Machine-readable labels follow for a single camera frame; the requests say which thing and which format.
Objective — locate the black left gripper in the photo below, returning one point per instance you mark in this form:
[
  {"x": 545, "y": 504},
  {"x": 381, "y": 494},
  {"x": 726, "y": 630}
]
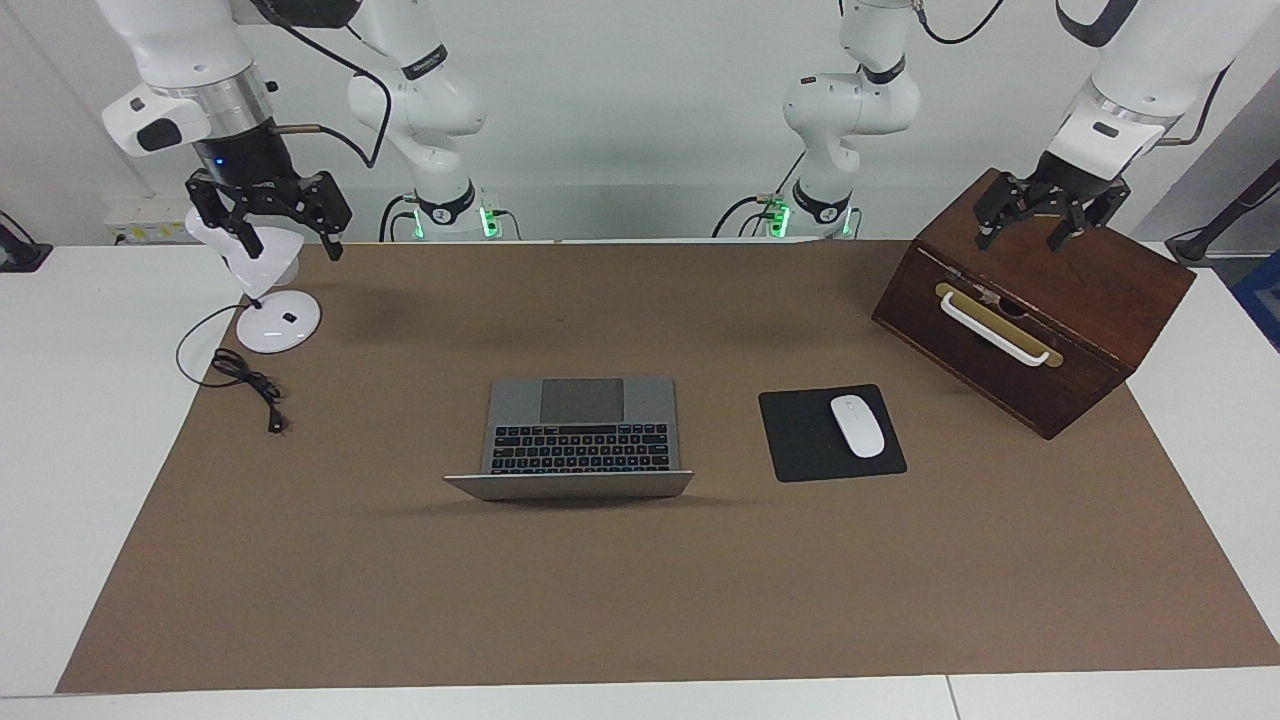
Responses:
[{"x": 1070, "y": 185}]

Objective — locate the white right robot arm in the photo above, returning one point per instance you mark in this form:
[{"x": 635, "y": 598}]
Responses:
[{"x": 420, "y": 100}]

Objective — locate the black mouse pad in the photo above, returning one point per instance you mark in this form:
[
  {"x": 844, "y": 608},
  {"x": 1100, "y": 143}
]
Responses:
[{"x": 800, "y": 440}]

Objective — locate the grey laptop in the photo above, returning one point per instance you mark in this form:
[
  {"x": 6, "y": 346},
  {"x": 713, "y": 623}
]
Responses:
[{"x": 580, "y": 400}]

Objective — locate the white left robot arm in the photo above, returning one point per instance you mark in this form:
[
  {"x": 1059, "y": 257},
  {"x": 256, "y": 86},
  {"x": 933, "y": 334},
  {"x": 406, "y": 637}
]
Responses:
[{"x": 850, "y": 100}]

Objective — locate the white wall power strip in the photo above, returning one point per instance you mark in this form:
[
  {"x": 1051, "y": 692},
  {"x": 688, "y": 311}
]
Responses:
[{"x": 140, "y": 220}]

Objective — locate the black clamp foot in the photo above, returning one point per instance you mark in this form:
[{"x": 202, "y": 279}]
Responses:
[{"x": 20, "y": 255}]

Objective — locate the dark brown wooden box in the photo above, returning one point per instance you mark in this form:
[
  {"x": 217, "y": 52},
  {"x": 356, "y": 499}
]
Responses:
[{"x": 1120, "y": 300}]

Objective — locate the brown table mat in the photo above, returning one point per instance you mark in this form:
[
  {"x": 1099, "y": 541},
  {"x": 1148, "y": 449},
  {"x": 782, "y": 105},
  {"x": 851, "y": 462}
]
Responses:
[{"x": 640, "y": 600}]

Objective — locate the white desk lamp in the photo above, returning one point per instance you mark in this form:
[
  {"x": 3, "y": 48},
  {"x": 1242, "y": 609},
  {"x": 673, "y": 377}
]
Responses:
[{"x": 275, "y": 325}]

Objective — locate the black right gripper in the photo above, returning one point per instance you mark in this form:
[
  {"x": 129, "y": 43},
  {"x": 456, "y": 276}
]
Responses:
[{"x": 245, "y": 165}]

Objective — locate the blue crate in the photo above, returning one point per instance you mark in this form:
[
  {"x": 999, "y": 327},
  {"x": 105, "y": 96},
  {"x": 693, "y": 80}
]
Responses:
[{"x": 1262, "y": 300}]

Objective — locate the black tripod stand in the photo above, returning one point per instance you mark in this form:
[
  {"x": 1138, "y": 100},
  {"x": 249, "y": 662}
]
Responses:
[{"x": 1200, "y": 245}]

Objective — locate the white computer mouse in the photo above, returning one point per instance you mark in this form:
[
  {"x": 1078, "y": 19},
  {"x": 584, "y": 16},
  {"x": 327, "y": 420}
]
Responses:
[{"x": 858, "y": 425}]

